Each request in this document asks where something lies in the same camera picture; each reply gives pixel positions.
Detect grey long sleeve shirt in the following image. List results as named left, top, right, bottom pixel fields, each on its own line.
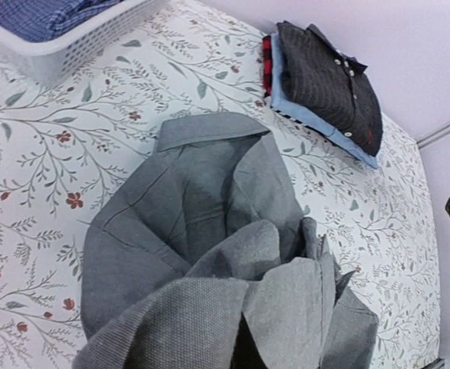
left=73, top=112, right=379, bottom=368

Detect folded red plaid shirt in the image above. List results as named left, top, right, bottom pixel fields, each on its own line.
left=262, top=35, right=273, bottom=97

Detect floral patterned tablecloth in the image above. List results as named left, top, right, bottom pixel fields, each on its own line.
left=0, top=1, right=440, bottom=368

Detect white plastic laundry basket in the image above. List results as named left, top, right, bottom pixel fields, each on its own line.
left=0, top=1, right=167, bottom=87

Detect blue checked shirt in basket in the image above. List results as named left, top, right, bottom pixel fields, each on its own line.
left=0, top=0, right=120, bottom=42

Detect folded light blue shirt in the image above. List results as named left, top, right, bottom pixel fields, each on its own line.
left=270, top=33, right=378, bottom=169

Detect folded black striped shirt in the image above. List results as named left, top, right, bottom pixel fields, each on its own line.
left=276, top=21, right=383, bottom=157

